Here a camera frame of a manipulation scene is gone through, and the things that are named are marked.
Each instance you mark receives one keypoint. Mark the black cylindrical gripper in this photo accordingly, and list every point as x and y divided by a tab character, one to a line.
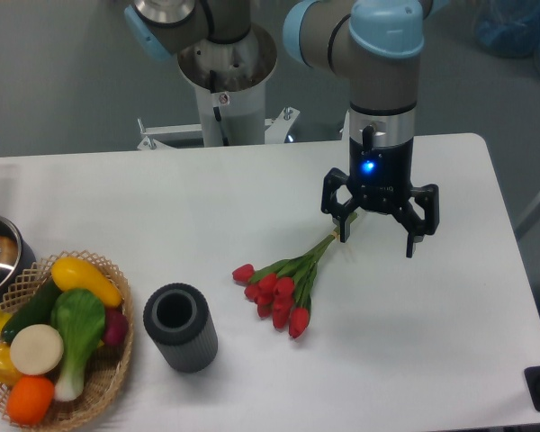
379	181

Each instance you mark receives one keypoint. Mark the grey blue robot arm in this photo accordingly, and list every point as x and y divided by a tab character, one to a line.
374	45

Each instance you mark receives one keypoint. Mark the red tulip bouquet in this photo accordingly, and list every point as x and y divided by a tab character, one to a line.
282	291

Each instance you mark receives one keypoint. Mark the blue plastic bag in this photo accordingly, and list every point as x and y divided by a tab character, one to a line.
509	29

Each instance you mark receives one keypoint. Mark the dark grey ribbed vase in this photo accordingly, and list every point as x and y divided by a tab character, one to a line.
177	318

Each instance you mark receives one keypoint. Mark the purple red onion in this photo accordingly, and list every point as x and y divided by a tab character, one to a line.
116	328

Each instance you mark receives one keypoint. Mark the yellow squash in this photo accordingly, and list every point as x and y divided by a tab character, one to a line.
69	273

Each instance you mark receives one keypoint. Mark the green bok choy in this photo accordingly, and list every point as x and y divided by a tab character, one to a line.
79	317

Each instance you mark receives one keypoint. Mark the woven wicker basket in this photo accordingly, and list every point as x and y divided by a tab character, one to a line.
107	368

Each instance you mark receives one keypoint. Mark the dark green cucumber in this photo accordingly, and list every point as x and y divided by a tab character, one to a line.
36	310

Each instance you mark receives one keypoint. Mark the round white radish slice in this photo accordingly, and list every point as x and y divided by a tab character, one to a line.
36	350

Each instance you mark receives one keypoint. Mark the orange fruit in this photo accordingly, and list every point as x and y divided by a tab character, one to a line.
29	400

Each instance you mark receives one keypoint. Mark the yellow bell pepper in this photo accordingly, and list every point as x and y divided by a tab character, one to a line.
9	374

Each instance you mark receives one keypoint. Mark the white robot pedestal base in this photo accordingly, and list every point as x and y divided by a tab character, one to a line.
229	83

